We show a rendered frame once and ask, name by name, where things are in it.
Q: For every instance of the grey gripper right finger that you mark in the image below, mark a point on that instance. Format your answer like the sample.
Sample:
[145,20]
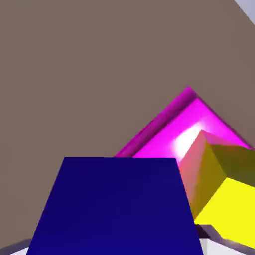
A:
[223,244]

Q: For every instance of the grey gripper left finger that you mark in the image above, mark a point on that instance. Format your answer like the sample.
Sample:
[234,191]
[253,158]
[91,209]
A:
[17,248]

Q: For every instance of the small blue cube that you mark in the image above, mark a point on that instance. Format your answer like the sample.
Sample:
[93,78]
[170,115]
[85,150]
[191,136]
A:
[117,205]

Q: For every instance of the small yellow cube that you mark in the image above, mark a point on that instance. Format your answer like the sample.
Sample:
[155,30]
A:
[225,191]

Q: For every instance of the large magenta box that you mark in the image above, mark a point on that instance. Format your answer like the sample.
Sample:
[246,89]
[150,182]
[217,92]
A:
[179,127]

